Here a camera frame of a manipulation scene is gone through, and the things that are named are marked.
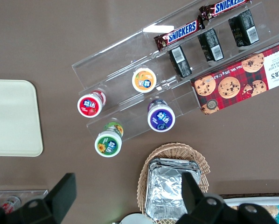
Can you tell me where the green lid gum bottle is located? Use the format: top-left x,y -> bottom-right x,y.
94,121 -> 125,158

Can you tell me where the red Walkers cookie box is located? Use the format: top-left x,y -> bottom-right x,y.
190,39 -> 279,116

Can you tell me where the oval light wicker basket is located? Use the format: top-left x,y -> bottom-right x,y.
136,142 -> 211,221

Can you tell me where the Snickers bar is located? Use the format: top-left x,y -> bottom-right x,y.
198,0 -> 252,22
153,15 -> 206,52

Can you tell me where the white rectangular plastic bin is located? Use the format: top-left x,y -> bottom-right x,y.
223,195 -> 279,224

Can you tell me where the purple lid gum bottle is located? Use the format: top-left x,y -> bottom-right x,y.
146,98 -> 176,133

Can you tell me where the small black box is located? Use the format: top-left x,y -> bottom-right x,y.
228,9 -> 259,48
168,45 -> 193,78
197,28 -> 225,63

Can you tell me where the red lid gum bottle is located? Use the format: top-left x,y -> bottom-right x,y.
77,90 -> 107,118

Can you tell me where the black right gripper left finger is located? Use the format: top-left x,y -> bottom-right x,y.
44,172 -> 77,224

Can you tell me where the rice cracker packet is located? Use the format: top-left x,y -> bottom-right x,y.
258,204 -> 279,220

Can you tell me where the orange lid gum bottle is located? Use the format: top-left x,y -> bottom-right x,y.
131,66 -> 158,94

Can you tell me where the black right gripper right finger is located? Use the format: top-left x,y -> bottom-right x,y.
181,172 -> 205,215

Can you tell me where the clear acrylic tiered stand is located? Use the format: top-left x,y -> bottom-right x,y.
71,0 -> 279,143

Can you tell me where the clear acrylic bottle rack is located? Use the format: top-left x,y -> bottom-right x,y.
0,189 -> 49,212

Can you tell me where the stack of foil trays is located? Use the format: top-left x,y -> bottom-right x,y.
144,158 -> 202,222

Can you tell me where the red cola bottle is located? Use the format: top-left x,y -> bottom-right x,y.
1,196 -> 22,213

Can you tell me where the beige rectangular tray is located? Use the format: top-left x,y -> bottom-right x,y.
0,79 -> 44,157

